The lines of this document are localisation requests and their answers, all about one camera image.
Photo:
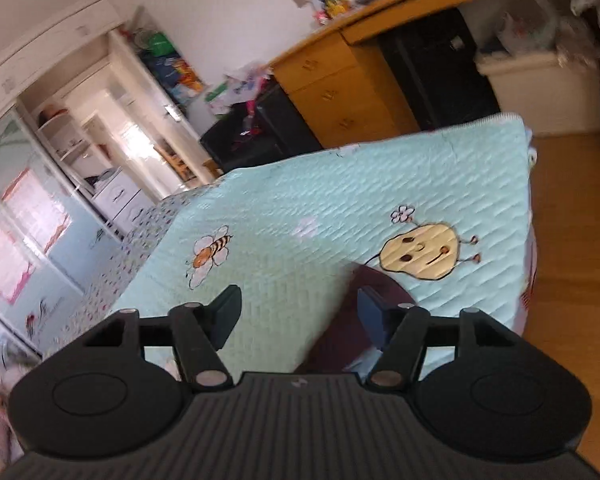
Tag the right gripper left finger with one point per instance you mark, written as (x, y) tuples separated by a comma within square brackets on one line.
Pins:
[(199, 331)]

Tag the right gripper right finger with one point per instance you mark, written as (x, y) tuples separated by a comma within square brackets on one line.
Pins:
[(399, 333)]

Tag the grey and maroon sweatshirt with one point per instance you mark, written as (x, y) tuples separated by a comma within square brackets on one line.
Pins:
[(345, 344)]

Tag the teal bee-pattern bedspread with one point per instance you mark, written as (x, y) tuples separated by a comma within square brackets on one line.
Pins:
[(446, 214)]

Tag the white drawer cabinet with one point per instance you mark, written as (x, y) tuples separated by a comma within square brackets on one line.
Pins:
[(121, 201)]

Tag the white room door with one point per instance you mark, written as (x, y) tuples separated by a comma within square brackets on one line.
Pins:
[(155, 108)]

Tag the blue sliding-door wardrobe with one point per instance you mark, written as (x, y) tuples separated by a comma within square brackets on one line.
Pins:
[(53, 239)]

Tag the wooden dresser desk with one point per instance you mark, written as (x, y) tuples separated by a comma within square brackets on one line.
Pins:
[(341, 83)]

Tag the white storage bin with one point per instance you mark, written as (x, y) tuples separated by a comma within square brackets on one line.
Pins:
[(553, 96)]

